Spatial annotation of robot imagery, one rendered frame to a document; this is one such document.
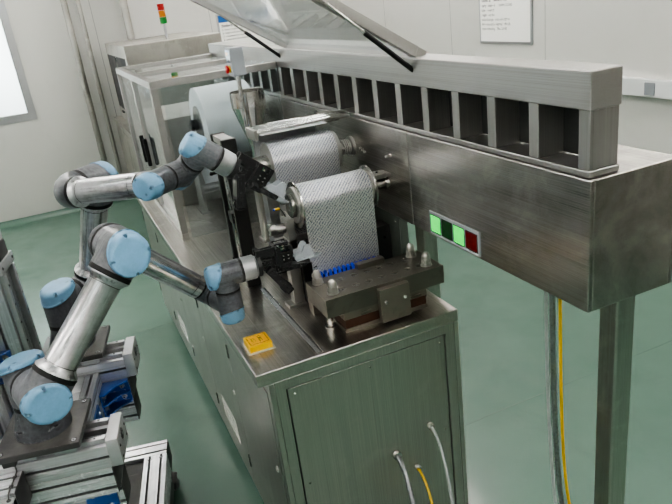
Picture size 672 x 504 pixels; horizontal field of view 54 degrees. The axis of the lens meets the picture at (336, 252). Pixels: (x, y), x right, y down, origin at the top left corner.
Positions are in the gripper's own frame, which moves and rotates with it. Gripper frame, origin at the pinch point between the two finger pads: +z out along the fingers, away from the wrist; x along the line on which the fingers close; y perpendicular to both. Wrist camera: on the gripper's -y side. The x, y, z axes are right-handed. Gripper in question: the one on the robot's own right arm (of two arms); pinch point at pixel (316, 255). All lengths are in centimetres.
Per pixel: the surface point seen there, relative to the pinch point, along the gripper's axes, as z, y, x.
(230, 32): 134, 48, 555
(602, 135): 34, 43, -83
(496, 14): 262, 44, 255
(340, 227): 9.1, 7.1, -0.3
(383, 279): 13.9, -6.1, -17.6
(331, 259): 4.6, -2.6, -0.2
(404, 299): 18.1, -12.5, -21.9
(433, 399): 23, -48, -26
